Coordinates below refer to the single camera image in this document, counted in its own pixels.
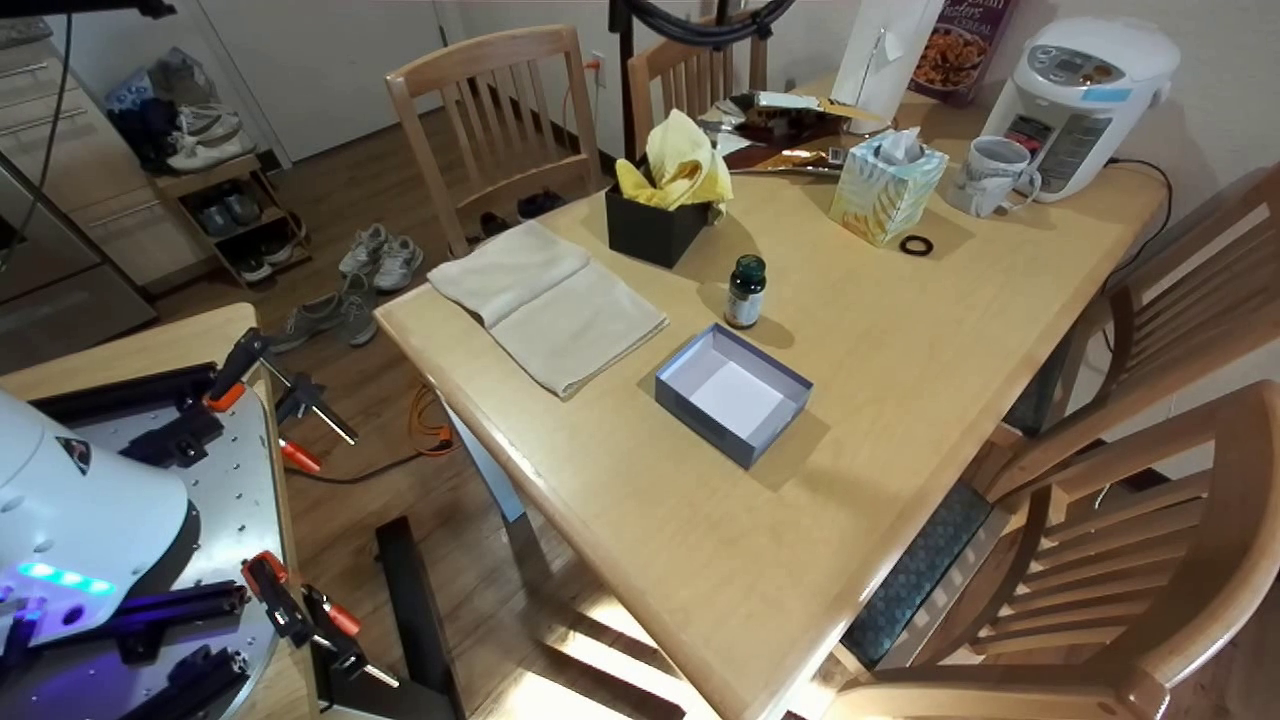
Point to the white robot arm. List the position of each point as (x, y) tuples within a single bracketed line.
[(82, 524)]

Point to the black box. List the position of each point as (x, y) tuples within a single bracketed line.
[(654, 233)]

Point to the beige folded cloth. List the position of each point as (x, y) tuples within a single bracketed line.
[(549, 306)]

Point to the white electric water boiler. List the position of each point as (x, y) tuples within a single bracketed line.
[(1076, 91)]

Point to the grey sneakers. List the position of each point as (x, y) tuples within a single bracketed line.
[(382, 261)]

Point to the white paper bag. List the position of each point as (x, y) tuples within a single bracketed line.
[(882, 54)]

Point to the wooden chair near right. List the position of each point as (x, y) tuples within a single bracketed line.
[(1128, 564)]

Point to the yellow cloth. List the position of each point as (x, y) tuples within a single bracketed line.
[(676, 169)]

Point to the grey box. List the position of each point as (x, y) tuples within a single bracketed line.
[(729, 395)]

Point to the black bar clamp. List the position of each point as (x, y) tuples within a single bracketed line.
[(307, 399)]

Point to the orange handled clamp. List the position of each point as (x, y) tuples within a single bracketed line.
[(302, 615)]

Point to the white mug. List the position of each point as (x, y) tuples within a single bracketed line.
[(996, 176)]

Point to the wooden chair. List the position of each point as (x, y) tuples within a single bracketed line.
[(690, 77), (1128, 564), (1200, 297), (493, 123)]

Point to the wooden chair far right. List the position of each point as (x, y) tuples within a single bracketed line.
[(690, 77)]

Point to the wooden dining table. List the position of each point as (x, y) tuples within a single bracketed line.
[(750, 472)]

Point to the wooden chair back right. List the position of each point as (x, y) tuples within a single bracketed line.
[(1200, 297)]

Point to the robot mounting table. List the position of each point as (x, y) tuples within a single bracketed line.
[(237, 495)]

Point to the tissue box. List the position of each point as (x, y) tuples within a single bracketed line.
[(886, 184)]

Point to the snack bag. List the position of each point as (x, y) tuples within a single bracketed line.
[(962, 49)]

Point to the shoe rack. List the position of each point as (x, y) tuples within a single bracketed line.
[(237, 214)]

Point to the black stand base bar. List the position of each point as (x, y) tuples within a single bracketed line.
[(418, 623)]

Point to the wooden chair far left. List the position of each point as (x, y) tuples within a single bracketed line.
[(493, 123)]

